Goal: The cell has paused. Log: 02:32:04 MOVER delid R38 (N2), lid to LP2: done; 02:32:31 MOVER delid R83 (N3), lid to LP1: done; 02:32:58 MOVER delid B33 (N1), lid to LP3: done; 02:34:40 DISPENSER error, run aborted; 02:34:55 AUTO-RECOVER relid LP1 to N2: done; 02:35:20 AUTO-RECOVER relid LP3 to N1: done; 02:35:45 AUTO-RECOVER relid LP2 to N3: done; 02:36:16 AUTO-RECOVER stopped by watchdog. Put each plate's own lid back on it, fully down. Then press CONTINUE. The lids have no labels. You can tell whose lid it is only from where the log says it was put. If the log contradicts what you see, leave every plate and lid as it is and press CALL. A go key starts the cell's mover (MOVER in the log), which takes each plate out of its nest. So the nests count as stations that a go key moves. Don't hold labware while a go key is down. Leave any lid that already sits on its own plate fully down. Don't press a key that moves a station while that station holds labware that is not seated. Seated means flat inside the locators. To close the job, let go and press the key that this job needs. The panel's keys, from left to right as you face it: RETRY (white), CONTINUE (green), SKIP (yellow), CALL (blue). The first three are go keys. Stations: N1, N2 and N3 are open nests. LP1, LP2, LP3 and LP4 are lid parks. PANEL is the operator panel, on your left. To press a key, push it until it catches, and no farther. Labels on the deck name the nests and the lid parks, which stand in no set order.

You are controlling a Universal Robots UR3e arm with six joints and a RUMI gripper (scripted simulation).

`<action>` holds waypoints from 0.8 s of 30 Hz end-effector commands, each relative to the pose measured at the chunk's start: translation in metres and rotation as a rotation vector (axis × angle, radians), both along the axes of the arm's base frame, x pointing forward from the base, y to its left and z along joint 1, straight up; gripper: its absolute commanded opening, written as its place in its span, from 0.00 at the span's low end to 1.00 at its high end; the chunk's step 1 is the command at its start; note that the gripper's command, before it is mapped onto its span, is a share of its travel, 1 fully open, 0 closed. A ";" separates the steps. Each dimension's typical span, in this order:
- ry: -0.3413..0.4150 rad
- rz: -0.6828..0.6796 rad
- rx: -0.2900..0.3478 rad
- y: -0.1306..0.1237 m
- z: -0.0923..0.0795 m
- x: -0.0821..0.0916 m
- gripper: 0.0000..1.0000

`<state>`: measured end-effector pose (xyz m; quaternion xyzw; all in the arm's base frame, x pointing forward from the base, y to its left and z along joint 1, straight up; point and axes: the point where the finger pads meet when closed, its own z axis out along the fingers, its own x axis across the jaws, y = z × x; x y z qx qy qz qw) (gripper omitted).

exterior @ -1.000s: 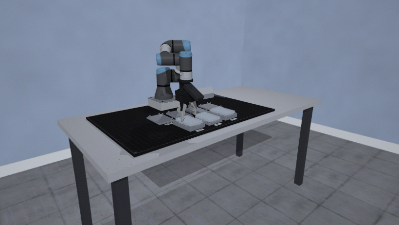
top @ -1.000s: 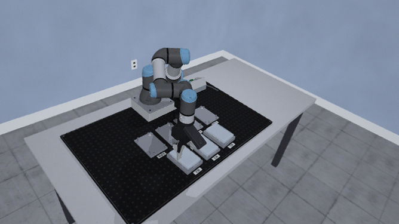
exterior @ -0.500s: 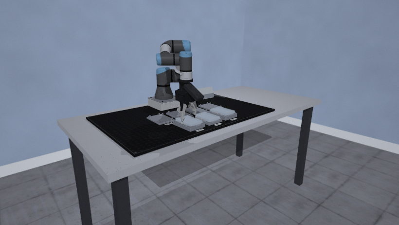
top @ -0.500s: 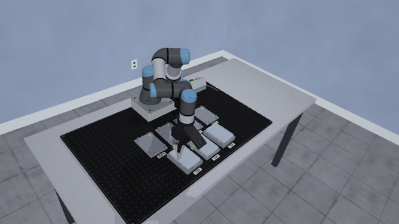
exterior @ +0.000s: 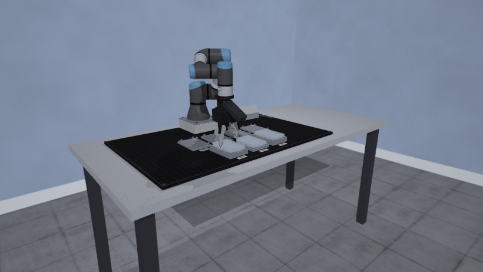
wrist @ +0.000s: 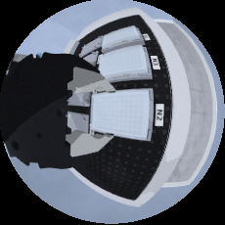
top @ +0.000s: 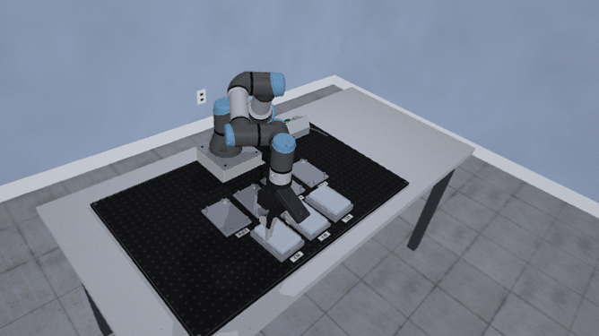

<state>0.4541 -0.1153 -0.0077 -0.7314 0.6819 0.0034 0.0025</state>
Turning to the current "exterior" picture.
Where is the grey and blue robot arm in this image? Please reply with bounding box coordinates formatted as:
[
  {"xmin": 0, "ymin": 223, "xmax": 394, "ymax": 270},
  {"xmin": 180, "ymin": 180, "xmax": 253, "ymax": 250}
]
[{"xmin": 187, "ymin": 48, "xmax": 247, "ymax": 122}]

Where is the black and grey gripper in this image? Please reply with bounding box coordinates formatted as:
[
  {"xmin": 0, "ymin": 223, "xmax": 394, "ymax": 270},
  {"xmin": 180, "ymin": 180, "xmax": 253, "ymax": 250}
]
[{"xmin": 212, "ymin": 95, "xmax": 239, "ymax": 147}]

